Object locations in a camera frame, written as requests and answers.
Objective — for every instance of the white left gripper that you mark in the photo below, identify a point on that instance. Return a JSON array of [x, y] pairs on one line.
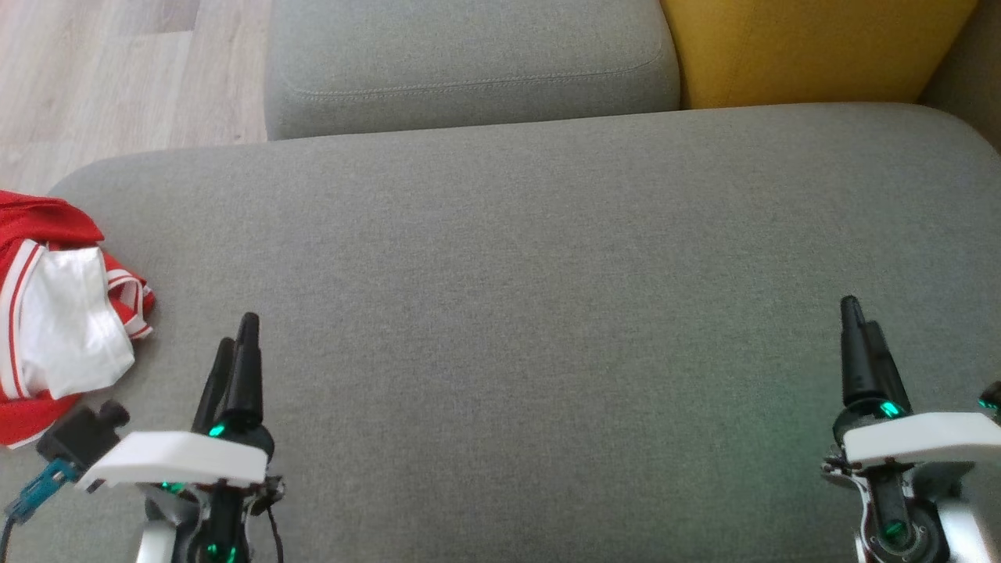
[[180, 457]]

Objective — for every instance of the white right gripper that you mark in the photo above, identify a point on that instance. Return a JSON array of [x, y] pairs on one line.
[[915, 438]]

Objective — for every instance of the red shorts white trim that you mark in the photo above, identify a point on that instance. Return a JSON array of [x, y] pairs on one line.
[[39, 215]]

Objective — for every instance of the large grey sofa seat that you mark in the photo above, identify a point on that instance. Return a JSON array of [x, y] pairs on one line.
[[508, 313]]

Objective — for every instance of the large yellow sofa cushion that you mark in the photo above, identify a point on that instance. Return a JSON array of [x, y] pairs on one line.
[[805, 47]]

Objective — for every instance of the small grey sofa cushion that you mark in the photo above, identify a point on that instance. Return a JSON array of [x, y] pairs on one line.
[[469, 47]]

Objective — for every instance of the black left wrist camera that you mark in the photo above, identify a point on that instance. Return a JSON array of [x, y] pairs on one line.
[[78, 434]]

